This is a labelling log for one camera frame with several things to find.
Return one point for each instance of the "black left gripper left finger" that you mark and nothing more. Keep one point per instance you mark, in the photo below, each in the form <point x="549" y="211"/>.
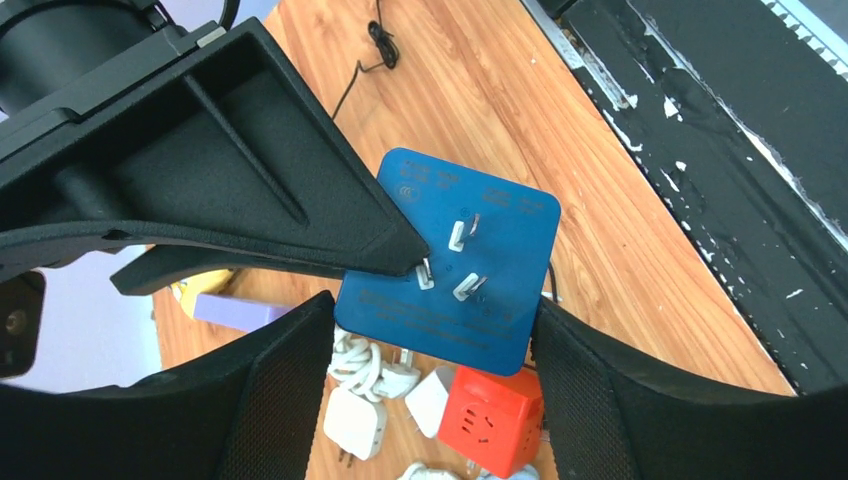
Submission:
<point x="247" y="410"/>

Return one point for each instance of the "purple power bank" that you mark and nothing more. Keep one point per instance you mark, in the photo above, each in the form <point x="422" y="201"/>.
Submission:
<point x="236" y="313"/>

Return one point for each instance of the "red cube socket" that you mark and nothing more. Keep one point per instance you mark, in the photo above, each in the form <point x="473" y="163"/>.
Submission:
<point x="494" y="421"/>

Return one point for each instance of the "yellow cloth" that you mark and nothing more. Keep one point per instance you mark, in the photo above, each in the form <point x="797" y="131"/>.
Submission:
<point x="187" y="291"/>

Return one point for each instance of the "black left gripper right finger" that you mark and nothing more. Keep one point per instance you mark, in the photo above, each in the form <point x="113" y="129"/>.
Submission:
<point x="614" y="412"/>

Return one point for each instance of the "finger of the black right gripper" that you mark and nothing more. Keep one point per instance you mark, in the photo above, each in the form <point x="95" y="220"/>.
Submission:
<point x="161" y="266"/>
<point x="240" y="156"/>

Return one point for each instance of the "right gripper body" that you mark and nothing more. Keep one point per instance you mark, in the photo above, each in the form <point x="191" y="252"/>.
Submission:
<point x="69" y="61"/>

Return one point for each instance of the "small white charger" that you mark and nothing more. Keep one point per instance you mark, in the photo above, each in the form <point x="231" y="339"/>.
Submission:
<point x="426" y="403"/>

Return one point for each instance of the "white square adapter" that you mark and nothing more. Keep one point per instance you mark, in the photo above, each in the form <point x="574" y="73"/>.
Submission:
<point x="356" y="425"/>

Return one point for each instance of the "blue cube socket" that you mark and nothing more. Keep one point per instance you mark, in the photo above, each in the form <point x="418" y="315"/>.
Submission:
<point x="474" y="301"/>

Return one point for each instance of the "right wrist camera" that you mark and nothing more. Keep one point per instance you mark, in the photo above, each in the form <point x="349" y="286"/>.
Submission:
<point x="22" y="301"/>

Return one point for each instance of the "white adapter with coiled cable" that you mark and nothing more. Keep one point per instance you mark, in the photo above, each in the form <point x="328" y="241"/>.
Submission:
<point x="357" y="365"/>

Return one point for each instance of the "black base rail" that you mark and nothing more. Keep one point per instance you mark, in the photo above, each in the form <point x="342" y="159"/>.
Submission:
<point x="736" y="113"/>

